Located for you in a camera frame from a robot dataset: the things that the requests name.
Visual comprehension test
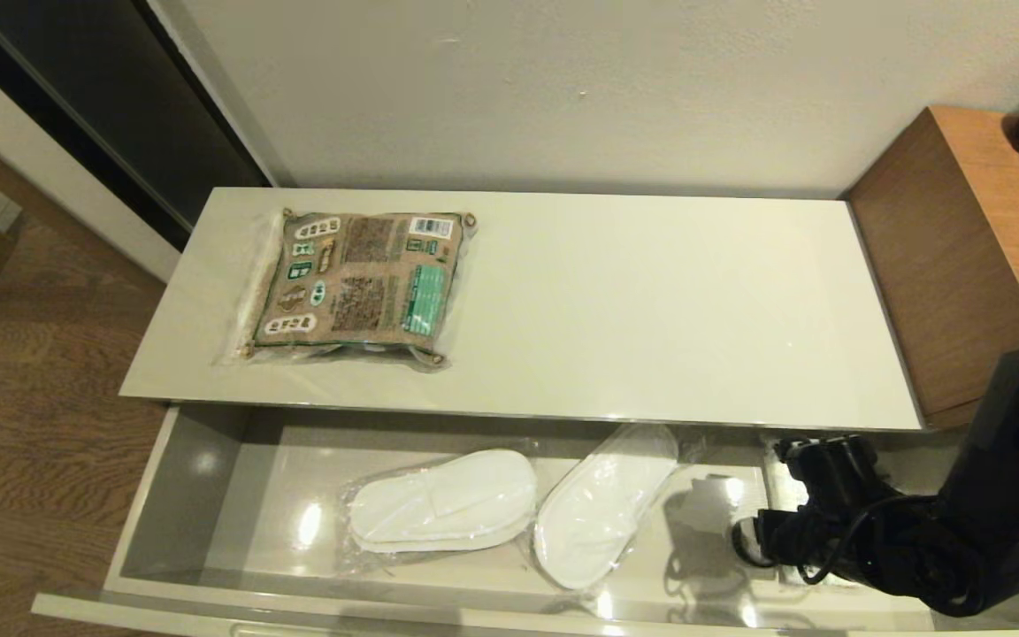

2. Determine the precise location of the brown green printed food bag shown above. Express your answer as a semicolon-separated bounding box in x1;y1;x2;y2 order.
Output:
211;208;478;371

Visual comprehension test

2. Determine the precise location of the white cabinet drawer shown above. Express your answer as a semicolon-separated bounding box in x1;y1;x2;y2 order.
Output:
30;403;1019;637

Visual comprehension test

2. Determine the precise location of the white glossy cabinet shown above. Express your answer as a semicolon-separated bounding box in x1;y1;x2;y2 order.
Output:
119;186;926;434

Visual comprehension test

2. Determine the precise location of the brown wooden side cabinet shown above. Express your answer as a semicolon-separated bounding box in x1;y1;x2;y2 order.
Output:
846;105;1019;431

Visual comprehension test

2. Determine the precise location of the dark sliding door panel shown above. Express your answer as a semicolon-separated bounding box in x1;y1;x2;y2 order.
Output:
0;0;273;254

